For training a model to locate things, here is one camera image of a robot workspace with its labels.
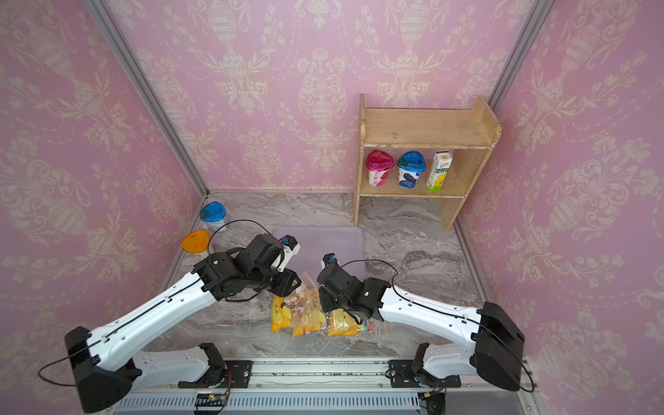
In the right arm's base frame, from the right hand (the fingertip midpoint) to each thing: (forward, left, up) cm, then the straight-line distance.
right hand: (324, 294), depth 77 cm
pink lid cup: (+37, -20, +18) cm, 46 cm away
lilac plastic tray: (+28, -9, -14) cm, 32 cm away
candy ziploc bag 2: (-4, +14, -6) cm, 16 cm away
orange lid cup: (+23, +46, -2) cm, 51 cm away
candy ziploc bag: (-3, +8, -7) cm, 11 cm away
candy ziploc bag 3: (-6, -5, -8) cm, 11 cm away
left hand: (+1, +7, +7) cm, 10 cm away
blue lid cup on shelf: (+36, -31, +18) cm, 51 cm away
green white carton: (+33, -40, +20) cm, 55 cm away
